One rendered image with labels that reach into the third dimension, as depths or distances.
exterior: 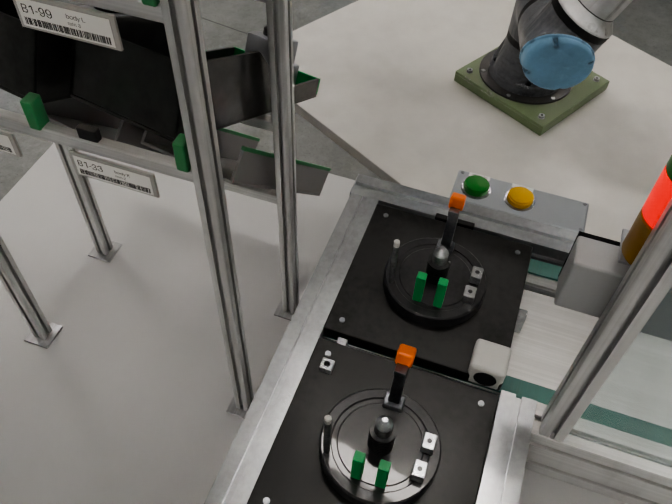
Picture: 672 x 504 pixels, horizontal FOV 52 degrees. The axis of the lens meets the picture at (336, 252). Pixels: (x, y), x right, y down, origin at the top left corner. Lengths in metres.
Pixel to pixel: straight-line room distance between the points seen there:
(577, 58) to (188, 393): 0.81
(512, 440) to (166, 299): 0.55
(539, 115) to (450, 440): 0.74
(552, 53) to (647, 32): 2.30
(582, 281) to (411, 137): 0.71
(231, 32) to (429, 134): 1.92
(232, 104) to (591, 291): 0.40
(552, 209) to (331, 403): 0.48
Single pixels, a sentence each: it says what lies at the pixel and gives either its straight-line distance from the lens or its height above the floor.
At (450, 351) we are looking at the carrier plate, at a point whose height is 0.97.
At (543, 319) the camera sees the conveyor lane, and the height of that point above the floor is 0.92.
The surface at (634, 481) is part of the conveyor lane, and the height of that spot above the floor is 0.92.
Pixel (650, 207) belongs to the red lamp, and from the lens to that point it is 0.63.
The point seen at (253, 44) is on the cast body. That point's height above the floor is 1.26.
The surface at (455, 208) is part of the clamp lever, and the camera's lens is 0.94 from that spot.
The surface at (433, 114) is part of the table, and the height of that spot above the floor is 0.86.
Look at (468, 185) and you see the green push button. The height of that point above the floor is 0.97.
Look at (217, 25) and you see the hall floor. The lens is 3.21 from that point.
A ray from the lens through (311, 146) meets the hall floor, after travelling 2.57.
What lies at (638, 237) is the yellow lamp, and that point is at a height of 1.29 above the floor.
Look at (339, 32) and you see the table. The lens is 1.60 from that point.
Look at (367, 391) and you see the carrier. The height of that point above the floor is 0.99.
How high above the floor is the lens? 1.74
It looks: 51 degrees down
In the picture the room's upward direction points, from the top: 3 degrees clockwise
